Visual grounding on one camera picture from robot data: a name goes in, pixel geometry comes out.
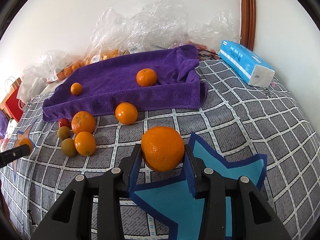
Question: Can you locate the smooth orange oval fruit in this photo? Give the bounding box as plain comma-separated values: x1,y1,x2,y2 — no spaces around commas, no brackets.
19,137,33,155

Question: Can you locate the large textured orange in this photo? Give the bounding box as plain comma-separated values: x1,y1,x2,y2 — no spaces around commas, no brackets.
141,126,184,172

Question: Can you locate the red paper bag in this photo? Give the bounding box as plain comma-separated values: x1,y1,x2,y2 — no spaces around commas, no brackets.
1,77,25,122

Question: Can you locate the green brown fruit upper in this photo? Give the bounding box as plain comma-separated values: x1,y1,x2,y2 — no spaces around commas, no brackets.
57,126,71,140

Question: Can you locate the green brown fruit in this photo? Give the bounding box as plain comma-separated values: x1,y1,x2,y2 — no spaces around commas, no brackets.
57,126,71,140
61,138,77,157

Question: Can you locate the green brown fruit lower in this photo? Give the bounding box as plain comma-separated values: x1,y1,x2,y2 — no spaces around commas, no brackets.
61,138,77,157

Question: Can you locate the grey checked star blanket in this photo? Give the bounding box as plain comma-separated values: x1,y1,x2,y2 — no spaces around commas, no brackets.
1,60,319,239

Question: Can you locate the small red tomato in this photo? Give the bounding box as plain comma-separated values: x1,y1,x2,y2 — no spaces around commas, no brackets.
58,118,71,129

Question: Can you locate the orange behind left finger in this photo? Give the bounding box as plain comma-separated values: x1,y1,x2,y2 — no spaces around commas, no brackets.
74,131,96,156

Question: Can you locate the white plastic bag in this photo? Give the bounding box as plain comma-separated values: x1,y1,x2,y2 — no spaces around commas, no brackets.
17,63,55,104

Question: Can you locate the orange beside tray edge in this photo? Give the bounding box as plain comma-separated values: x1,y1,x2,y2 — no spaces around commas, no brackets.
71,111,96,134

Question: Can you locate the small orange in tray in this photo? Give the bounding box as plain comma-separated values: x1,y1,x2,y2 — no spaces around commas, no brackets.
70,82,82,96

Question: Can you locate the clear plastic bag of oranges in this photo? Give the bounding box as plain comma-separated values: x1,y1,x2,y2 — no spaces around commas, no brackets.
43,50,85,83

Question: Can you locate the small orange on blanket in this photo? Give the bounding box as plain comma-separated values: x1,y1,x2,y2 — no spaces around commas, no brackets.
115,102,138,125

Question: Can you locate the purple towel covered tray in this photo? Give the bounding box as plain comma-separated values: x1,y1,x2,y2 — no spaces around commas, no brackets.
42,44,208,122

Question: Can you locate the blue white tissue pack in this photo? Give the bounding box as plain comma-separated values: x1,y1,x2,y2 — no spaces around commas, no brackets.
219,40,275,88

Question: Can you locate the orange in tray centre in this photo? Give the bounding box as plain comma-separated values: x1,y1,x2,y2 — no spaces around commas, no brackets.
136,68,157,87

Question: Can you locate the crumpled clear plastic bag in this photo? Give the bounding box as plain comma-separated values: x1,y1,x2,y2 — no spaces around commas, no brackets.
172,10,242,61

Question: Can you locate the clear bag with price label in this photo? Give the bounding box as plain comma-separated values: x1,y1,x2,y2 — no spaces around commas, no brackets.
84,0,188,65

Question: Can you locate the brown wooden door frame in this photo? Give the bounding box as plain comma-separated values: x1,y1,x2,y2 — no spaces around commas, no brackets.
240,0,257,51

